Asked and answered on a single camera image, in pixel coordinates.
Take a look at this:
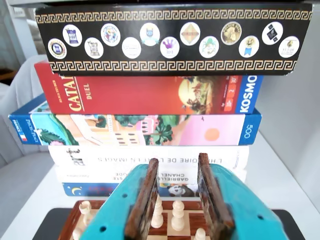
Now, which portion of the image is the blue moon panda box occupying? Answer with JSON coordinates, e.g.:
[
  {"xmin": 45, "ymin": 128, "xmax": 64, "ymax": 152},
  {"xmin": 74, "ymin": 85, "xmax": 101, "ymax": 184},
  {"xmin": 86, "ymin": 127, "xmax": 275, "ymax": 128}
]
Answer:
[{"xmin": 61, "ymin": 182, "xmax": 201, "ymax": 198}]

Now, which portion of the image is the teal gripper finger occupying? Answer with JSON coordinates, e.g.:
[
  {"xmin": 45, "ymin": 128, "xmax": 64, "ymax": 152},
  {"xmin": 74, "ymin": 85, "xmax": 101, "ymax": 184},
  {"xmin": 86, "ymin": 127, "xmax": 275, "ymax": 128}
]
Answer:
[
  {"xmin": 81, "ymin": 157, "xmax": 161, "ymax": 240},
  {"xmin": 197, "ymin": 152, "xmax": 288, "ymax": 240}
]

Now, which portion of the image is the light wooden pawn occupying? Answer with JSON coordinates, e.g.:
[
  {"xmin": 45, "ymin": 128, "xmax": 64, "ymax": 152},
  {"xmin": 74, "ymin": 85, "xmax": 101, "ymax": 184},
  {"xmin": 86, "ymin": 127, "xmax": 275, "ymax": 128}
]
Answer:
[
  {"xmin": 71, "ymin": 226, "xmax": 85, "ymax": 240},
  {"xmin": 194, "ymin": 227, "xmax": 207, "ymax": 240}
]

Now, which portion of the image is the white Gabrielle Chanel book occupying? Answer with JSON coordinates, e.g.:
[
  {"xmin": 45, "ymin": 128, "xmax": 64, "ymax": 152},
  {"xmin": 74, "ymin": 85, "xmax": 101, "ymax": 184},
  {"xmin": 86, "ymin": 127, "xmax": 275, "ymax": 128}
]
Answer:
[{"xmin": 53, "ymin": 166, "xmax": 247, "ymax": 185}]

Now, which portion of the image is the white art history book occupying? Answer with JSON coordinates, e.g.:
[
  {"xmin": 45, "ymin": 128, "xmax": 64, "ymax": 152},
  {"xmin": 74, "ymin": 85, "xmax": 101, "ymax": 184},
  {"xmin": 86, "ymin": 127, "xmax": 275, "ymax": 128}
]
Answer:
[{"xmin": 47, "ymin": 145, "xmax": 250, "ymax": 173}]

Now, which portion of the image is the white fabric sofa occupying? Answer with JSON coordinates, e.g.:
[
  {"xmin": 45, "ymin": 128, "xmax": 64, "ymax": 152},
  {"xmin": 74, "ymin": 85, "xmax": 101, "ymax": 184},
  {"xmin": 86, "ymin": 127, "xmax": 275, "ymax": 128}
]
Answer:
[{"xmin": 0, "ymin": 53, "xmax": 55, "ymax": 176}]

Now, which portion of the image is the black medallion game box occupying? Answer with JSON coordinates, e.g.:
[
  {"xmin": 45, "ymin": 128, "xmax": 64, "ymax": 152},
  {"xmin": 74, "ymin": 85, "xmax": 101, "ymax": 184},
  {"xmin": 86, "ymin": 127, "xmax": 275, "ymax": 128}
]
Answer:
[{"xmin": 34, "ymin": 3, "xmax": 314, "ymax": 77}]

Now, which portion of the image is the red Catan Duel box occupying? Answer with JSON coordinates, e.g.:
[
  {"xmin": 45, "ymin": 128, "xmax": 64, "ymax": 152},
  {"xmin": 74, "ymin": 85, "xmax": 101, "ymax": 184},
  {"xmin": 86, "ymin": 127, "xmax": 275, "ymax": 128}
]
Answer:
[{"xmin": 34, "ymin": 61, "xmax": 258, "ymax": 115}]

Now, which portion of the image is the wooden chessboard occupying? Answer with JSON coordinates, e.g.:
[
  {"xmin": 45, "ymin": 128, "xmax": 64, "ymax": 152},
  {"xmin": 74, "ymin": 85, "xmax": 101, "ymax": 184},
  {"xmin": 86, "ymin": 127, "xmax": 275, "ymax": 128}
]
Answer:
[{"xmin": 57, "ymin": 199, "xmax": 216, "ymax": 240}]

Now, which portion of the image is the light wooden rook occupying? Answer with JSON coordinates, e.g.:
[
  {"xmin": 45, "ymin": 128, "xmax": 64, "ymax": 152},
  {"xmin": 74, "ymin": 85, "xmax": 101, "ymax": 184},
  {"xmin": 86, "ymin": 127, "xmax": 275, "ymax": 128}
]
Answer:
[{"xmin": 78, "ymin": 200, "xmax": 93, "ymax": 227}]

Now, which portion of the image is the blue puzzle box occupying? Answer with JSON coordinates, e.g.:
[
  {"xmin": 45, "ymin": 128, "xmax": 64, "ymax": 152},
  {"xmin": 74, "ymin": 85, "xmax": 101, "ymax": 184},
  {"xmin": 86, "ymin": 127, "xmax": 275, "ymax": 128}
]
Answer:
[{"xmin": 8, "ymin": 101, "xmax": 262, "ymax": 147}]

